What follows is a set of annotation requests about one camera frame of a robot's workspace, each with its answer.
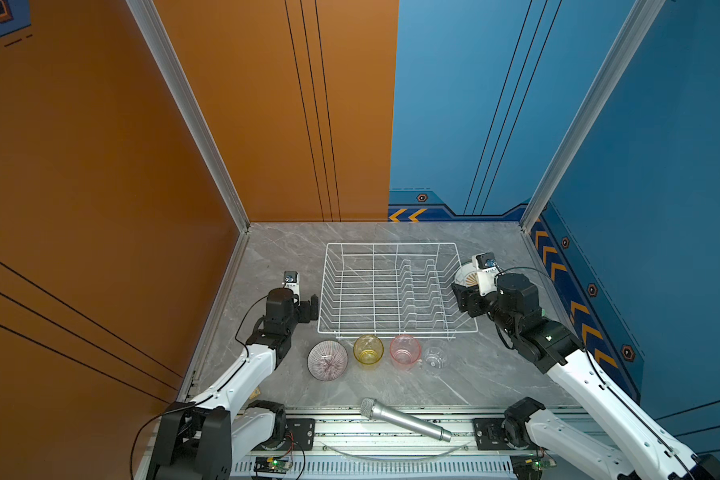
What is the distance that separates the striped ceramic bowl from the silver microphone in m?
0.11

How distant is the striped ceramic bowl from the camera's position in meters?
0.83

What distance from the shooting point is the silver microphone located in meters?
0.74

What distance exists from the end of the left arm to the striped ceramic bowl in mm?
A: 90

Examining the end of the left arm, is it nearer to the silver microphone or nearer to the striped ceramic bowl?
the striped ceramic bowl

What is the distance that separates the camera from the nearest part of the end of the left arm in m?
0.79
